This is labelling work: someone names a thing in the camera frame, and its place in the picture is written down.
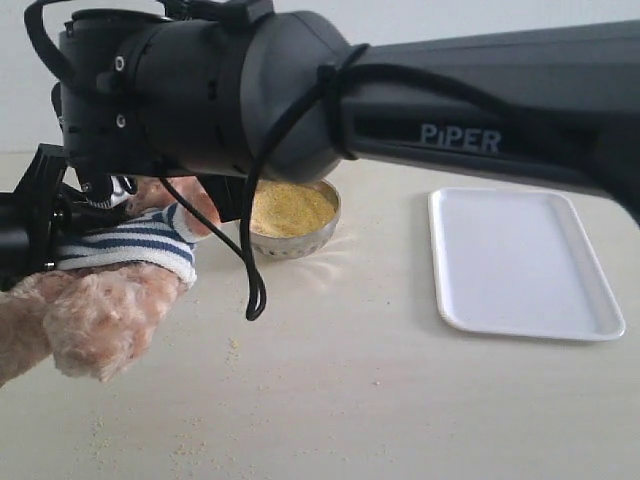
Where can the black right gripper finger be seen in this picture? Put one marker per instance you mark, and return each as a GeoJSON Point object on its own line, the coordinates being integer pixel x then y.
{"type": "Point", "coordinates": [105, 191]}

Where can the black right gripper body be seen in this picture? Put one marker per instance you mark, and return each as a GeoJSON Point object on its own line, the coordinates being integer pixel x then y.
{"type": "Point", "coordinates": [164, 94]}

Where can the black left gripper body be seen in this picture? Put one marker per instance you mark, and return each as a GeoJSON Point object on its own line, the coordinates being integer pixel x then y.
{"type": "Point", "coordinates": [28, 229]}

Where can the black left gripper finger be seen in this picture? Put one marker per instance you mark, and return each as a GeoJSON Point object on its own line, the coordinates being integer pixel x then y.
{"type": "Point", "coordinates": [79, 218]}
{"type": "Point", "coordinates": [44, 175]}

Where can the tan teddy bear striped sweater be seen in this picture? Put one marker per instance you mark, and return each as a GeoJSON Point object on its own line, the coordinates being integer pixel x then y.
{"type": "Point", "coordinates": [96, 313]}

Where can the black Piper right robot arm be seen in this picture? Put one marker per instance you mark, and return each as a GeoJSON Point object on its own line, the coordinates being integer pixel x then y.
{"type": "Point", "coordinates": [556, 107]}

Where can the steel bowl of millet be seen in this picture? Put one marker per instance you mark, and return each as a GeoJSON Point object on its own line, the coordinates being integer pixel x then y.
{"type": "Point", "coordinates": [291, 221]}

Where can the white rectangular plastic tray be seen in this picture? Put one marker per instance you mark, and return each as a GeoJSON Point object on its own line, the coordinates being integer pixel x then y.
{"type": "Point", "coordinates": [518, 263]}

